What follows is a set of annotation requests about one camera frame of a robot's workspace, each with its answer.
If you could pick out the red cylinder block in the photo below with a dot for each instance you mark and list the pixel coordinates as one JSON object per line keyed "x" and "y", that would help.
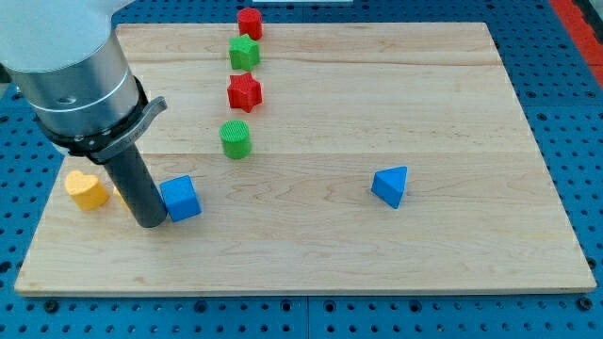
{"x": 250, "y": 22}

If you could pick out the blue triangle block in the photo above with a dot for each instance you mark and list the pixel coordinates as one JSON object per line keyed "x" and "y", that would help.
{"x": 389, "y": 185}

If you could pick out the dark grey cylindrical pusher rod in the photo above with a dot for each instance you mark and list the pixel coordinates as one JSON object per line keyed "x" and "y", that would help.
{"x": 130, "y": 175}

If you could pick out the green star block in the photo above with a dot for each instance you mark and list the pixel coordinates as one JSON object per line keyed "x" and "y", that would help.
{"x": 244, "y": 53}

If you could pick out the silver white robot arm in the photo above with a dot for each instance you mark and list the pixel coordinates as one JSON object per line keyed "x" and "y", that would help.
{"x": 67, "y": 61}

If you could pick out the light wooden board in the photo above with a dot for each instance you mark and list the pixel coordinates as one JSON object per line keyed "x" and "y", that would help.
{"x": 480, "y": 214}

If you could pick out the black clamp ring with lever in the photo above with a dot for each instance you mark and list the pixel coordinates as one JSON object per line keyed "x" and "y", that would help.
{"x": 104, "y": 145}

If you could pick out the yellow block behind rod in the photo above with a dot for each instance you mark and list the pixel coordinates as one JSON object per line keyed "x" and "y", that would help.
{"x": 117, "y": 194}

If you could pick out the green cylinder block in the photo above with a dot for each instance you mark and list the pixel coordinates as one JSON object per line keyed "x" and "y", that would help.
{"x": 235, "y": 139}

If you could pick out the yellow heart block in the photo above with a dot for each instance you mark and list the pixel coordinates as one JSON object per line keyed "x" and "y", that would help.
{"x": 86, "y": 190}

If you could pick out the red strip at corner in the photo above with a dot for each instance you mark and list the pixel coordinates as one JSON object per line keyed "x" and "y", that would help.
{"x": 583, "y": 25}

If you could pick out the red star block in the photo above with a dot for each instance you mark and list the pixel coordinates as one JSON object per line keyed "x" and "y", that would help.
{"x": 244, "y": 92}

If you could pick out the blue cube block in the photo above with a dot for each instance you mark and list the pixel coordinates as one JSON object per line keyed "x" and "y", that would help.
{"x": 180, "y": 198}

